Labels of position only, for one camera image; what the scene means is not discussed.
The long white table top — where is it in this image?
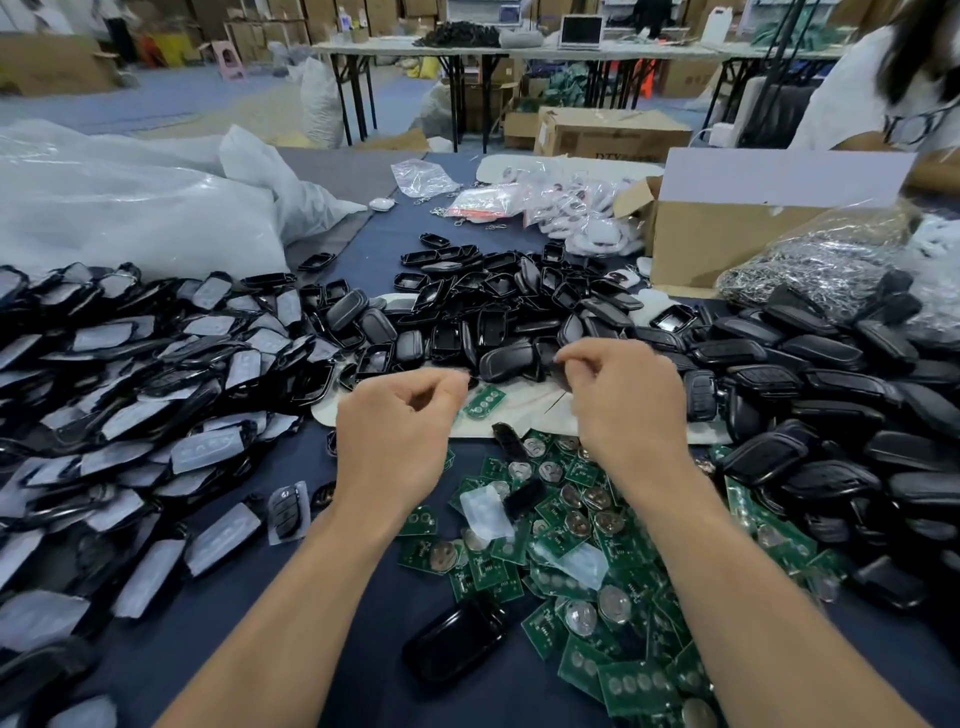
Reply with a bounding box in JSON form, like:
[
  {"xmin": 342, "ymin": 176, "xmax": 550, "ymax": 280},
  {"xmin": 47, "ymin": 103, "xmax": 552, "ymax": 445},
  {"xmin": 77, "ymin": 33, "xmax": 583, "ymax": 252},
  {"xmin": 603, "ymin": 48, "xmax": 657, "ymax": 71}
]
[{"xmin": 315, "ymin": 37, "xmax": 857, "ymax": 65}]

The pile of green circuit boards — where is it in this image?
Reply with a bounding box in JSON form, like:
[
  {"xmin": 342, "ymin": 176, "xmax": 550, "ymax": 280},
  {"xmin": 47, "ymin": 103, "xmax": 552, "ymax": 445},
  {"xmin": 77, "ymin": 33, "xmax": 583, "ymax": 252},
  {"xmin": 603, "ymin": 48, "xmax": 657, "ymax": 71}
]
[{"xmin": 393, "ymin": 382, "xmax": 857, "ymax": 728}]

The person's left hand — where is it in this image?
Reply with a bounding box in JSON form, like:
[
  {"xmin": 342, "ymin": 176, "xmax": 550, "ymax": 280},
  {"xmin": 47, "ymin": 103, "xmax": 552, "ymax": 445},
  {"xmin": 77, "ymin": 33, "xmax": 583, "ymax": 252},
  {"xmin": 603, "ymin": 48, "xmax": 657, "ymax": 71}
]
[{"xmin": 333, "ymin": 367, "xmax": 471, "ymax": 527}]

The pink plastic stool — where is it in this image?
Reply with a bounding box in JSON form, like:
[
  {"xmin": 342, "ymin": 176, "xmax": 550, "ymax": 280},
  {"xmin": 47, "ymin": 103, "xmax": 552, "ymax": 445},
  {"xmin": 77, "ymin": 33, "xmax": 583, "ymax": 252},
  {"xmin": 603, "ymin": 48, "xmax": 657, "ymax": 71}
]
[{"xmin": 210, "ymin": 40, "xmax": 248, "ymax": 81}]

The clear bag of metal parts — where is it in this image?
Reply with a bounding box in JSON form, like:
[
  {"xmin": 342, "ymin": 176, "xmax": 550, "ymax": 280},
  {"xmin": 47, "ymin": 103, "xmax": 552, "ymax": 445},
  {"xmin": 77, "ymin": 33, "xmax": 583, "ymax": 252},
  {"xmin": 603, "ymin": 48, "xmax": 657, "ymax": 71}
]
[{"xmin": 717, "ymin": 210, "xmax": 960, "ymax": 324}]

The clear plastic film piece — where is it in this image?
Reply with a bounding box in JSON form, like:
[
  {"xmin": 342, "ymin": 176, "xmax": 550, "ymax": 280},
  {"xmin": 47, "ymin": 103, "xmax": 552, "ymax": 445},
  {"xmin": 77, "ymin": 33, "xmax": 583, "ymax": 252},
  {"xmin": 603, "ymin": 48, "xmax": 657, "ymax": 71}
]
[{"xmin": 459, "ymin": 483, "xmax": 518, "ymax": 545}]

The heap of black parts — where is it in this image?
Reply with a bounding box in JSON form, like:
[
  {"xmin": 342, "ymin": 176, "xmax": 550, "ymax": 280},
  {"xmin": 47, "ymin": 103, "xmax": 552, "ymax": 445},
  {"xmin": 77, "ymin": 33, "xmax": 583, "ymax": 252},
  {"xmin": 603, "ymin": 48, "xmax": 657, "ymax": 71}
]
[{"xmin": 415, "ymin": 21, "xmax": 504, "ymax": 51}]

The brown cardboard box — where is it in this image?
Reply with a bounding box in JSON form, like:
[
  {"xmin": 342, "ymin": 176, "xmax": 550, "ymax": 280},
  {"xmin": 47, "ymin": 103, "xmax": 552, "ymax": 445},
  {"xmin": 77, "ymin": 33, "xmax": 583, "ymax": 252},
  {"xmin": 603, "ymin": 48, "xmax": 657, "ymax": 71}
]
[{"xmin": 535, "ymin": 108, "xmax": 695, "ymax": 164}]

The large open cardboard box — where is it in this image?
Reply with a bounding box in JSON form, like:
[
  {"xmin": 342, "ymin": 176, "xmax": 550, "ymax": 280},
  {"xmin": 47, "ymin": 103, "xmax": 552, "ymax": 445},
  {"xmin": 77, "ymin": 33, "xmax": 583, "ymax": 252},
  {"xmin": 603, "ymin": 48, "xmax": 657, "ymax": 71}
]
[{"xmin": 612, "ymin": 147, "xmax": 917, "ymax": 294}]

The person's right forearm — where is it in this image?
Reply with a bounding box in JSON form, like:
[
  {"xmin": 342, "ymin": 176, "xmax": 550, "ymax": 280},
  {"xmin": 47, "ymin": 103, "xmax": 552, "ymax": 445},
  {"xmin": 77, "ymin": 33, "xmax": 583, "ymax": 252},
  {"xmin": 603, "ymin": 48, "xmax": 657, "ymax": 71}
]
[{"xmin": 630, "ymin": 457, "xmax": 932, "ymax": 728}]

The tan cardboard box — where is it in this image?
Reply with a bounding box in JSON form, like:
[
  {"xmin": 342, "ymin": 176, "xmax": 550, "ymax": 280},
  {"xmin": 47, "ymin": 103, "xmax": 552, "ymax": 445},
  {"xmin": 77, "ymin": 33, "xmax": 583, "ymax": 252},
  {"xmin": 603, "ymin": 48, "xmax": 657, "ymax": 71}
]
[{"xmin": 0, "ymin": 33, "xmax": 122, "ymax": 95}]

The slim black plastic piece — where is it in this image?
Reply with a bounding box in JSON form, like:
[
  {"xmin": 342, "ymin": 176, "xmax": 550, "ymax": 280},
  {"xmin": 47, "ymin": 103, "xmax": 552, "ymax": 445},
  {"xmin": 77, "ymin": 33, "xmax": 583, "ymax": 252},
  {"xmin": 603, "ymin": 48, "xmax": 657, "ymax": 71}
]
[{"xmin": 492, "ymin": 423, "xmax": 531, "ymax": 464}]

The white sack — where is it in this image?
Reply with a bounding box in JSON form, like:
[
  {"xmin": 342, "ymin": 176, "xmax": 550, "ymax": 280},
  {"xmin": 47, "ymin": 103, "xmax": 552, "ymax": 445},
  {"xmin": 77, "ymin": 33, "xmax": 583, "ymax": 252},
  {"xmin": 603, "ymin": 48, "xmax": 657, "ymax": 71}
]
[{"xmin": 297, "ymin": 57, "xmax": 350, "ymax": 149}]

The open laptop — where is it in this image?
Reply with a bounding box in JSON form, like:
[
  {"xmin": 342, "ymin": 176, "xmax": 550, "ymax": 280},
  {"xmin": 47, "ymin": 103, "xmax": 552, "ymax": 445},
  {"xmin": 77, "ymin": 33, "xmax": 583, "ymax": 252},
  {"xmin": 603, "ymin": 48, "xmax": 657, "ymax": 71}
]
[{"xmin": 556, "ymin": 13, "xmax": 606, "ymax": 51}]

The small crumpled clear plastic bag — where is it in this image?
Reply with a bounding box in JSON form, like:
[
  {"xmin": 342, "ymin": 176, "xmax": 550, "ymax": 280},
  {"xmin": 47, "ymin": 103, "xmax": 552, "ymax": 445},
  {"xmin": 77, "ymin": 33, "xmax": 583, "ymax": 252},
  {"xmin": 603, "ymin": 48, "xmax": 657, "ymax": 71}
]
[{"xmin": 390, "ymin": 157, "xmax": 464, "ymax": 203}]

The person's right hand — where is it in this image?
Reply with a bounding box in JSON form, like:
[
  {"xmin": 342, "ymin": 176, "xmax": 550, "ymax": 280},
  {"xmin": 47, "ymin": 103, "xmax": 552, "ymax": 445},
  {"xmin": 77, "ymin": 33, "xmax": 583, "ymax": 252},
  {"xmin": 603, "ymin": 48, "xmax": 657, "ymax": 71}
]
[{"xmin": 555, "ymin": 337, "xmax": 695, "ymax": 485}]

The lone glossy black shell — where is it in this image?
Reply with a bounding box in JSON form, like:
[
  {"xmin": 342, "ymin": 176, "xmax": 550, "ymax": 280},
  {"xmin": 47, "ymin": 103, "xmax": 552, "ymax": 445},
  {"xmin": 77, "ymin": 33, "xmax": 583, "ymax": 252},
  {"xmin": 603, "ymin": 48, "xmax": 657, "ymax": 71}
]
[{"xmin": 402, "ymin": 600, "xmax": 512, "ymax": 692}]

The clear bag with red label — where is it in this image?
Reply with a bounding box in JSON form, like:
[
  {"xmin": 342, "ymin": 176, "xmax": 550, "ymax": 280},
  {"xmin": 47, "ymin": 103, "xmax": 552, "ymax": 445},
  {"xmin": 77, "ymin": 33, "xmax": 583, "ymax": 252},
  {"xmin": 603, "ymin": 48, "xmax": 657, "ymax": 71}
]
[{"xmin": 438, "ymin": 181, "xmax": 530, "ymax": 224}]

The pile of shells with pads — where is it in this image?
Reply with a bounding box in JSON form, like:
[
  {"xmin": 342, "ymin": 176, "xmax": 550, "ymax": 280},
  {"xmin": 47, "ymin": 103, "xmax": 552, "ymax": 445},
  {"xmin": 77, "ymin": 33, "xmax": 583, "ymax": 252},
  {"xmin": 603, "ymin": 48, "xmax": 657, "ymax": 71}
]
[{"xmin": 0, "ymin": 262, "xmax": 354, "ymax": 728}]

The black metal table frame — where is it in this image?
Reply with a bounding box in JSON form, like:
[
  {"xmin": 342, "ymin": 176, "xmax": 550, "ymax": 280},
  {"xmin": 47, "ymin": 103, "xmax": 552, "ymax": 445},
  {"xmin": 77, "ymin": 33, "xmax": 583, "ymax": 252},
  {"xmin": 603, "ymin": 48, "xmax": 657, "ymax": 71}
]
[{"xmin": 327, "ymin": 52, "xmax": 512, "ymax": 152}]

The heap of clear parts bags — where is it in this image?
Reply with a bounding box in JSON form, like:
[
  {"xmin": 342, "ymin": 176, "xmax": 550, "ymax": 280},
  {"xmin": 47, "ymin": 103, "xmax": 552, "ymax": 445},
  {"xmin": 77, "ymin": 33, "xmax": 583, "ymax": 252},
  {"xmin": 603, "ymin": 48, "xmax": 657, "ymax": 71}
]
[{"xmin": 517, "ymin": 162, "xmax": 650, "ymax": 260}]

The large white plastic bag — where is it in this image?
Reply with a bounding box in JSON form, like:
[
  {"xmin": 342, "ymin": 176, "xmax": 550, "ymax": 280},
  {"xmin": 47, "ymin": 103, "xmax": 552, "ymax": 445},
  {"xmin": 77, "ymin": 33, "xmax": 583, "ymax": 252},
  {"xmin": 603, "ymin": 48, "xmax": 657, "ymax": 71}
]
[{"xmin": 0, "ymin": 120, "xmax": 369, "ymax": 284}]

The pile of black shell halves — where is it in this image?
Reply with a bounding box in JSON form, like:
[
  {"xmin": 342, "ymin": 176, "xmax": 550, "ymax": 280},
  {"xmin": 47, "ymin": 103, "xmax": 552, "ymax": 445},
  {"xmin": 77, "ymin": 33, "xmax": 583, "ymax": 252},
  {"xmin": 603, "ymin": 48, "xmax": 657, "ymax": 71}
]
[{"xmin": 322, "ymin": 232, "xmax": 699, "ymax": 389}]

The pile of assembled black fobs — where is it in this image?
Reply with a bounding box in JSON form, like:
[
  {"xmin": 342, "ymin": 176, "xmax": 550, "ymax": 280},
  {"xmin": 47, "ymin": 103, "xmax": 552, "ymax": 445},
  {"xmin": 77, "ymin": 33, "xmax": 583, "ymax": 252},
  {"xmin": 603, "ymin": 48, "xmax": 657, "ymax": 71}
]
[{"xmin": 682, "ymin": 270, "xmax": 960, "ymax": 617}]

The black rubber button pad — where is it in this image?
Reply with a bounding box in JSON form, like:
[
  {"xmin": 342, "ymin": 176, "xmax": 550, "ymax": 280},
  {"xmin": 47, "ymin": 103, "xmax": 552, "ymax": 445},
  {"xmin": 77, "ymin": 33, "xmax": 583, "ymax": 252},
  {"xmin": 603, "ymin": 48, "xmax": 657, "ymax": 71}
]
[{"xmin": 502, "ymin": 477, "xmax": 551, "ymax": 524}]

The person's left forearm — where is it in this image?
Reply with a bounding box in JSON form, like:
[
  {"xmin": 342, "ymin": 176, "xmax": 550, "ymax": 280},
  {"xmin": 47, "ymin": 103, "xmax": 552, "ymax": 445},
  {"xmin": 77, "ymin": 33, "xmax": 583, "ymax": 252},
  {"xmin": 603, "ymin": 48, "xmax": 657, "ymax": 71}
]
[{"xmin": 157, "ymin": 502, "xmax": 437, "ymax": 728}]

